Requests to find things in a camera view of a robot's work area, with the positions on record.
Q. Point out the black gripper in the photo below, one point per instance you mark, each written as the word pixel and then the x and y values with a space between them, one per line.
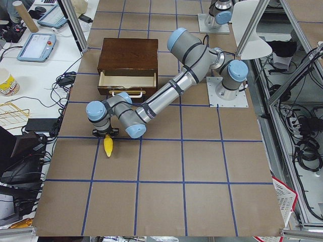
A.
pixel 102 132

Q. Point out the yellow corn cob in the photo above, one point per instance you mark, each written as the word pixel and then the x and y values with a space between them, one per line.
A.
pixel 108 145

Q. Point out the wooden drawer with white handle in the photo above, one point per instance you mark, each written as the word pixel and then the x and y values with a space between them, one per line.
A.
pixel 139 88

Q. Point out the dark brown wooden cabinet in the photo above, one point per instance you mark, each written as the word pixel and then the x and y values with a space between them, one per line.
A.
pixel 129 57

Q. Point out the black electronics pile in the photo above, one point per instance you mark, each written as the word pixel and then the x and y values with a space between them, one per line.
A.
pixel 21 166

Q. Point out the yellow popcorn bucket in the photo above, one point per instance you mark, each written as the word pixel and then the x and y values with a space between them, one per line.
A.
pixel 9 85

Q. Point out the blue teach pendant near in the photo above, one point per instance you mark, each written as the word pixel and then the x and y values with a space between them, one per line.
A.
pixel 37 48

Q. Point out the blue teach pendant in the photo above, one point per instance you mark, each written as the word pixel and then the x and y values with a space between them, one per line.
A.
pixel 37 48
pixel 53 18

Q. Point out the black power adapter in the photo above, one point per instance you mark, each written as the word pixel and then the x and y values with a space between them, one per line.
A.
pixel 85 18

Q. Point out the blue teach pendant far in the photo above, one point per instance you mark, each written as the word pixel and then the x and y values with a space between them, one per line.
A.
pixel 53 18

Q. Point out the cardboard tube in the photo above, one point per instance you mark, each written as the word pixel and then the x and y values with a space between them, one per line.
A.
pixel 20 8

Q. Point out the white plastic chair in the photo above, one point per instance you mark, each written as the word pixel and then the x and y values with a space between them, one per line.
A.
pixel 245 18

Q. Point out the white red plastic basket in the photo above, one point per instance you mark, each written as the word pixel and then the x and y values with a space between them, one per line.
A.
pixel 287 199

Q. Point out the gold wire rack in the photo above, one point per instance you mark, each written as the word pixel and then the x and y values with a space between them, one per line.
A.
pixel 12 116

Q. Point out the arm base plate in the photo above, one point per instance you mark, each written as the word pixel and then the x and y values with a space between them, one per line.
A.
pixel 208 24
pixel 219 96

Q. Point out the aluminium frame post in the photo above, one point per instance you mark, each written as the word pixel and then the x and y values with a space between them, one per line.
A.
pixel 73 22

